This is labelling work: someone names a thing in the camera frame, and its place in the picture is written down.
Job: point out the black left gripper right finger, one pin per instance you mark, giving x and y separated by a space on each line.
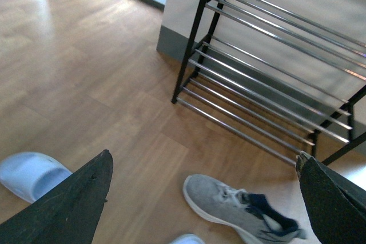
335 205

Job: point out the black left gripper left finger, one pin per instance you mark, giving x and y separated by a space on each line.
70 212

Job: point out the light blue slipper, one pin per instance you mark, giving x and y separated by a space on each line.
30 175
187 239

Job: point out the grey sneaker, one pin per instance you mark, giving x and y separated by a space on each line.
250 215

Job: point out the black metal shoe rack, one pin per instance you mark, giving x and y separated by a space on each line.
280 74

